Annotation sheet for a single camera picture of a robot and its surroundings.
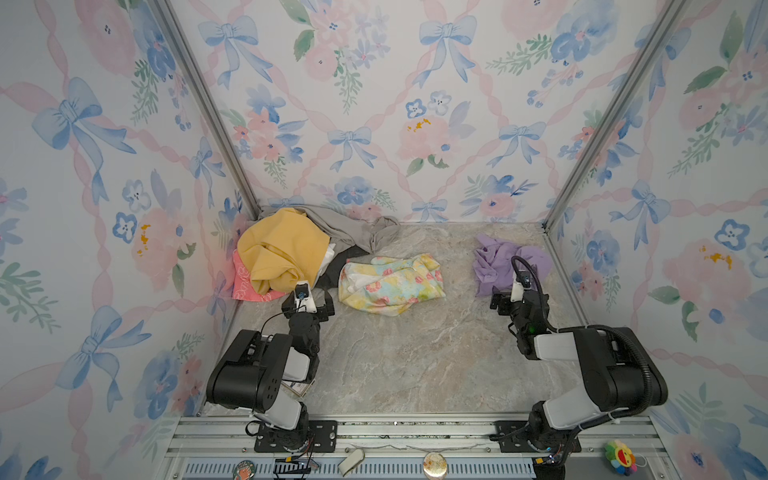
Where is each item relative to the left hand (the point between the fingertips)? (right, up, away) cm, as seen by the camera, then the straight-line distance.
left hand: (310, 288), depth 89 cm
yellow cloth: (-9, +12, +3) cm, 15 cm away
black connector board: (0, -42, -16) cm, 45 cm away
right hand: (+61, 0, +6) cm, 62 cm away
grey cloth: (+19, +17, +25) cm, 35 cm away
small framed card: (-1, -26, -9) cm, 27 cm away
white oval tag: (+14, -38, -20) cm, 45 cm away
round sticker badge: (-10, -40, -20) cm, 46 cm away
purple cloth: (+60, +7, +15) cm, 62 cm away
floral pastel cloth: (+22, 0, +6) cm, 23 cm away
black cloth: (+3, +2, +12) cm, 12 cm away
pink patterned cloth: (-27, -1, +14) cm, 31 cm away
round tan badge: (+34, -40, -18) cm, 55 cm away
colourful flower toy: (+78, -38, -18) cm, 89 cm away
